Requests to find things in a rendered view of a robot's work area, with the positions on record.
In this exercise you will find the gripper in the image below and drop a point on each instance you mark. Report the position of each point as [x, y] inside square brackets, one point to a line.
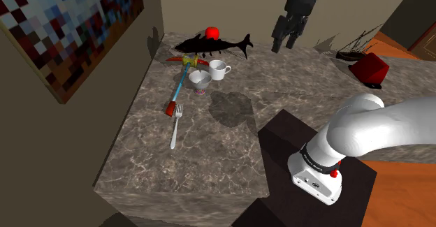
[298, 5]

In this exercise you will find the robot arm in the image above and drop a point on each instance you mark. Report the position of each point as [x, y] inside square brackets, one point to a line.
[368, 124]

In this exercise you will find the dark model ship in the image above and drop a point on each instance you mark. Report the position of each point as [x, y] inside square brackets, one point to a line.
[352, 51]

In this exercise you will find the black fish figure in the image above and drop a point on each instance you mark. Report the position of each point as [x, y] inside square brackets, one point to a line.
[213, 45]

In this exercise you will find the white mug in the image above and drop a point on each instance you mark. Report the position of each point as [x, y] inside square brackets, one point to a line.
[218, 69]

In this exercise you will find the red box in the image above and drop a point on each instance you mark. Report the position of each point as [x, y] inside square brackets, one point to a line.
[369, 68]

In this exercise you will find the white footed bowl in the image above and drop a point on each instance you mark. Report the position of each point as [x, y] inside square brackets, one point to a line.
[200, 80]

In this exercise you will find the colourful toy pickaxe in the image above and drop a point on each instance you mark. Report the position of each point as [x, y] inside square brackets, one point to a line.
[180, 83]

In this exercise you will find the dark wooden door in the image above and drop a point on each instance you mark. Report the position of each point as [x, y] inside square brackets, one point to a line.
[424, 39]

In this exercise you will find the silver fork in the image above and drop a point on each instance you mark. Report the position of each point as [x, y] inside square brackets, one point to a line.
[175, 127]

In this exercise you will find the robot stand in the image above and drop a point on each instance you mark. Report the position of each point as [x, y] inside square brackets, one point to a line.
[306, 185]

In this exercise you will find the mosaic wall picture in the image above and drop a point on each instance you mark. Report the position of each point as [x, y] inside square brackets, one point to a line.
[61, 25]

